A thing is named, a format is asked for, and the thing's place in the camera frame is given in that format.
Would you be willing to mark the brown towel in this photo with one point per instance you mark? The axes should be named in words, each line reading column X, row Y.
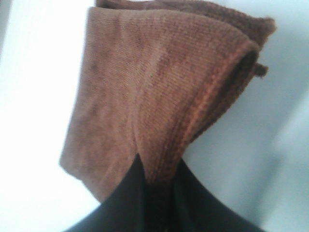
column 155, row 75

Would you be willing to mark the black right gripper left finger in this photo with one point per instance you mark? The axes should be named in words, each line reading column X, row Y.
column 123, row 210

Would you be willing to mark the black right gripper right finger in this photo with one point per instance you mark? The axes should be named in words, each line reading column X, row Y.
column 195, row 209

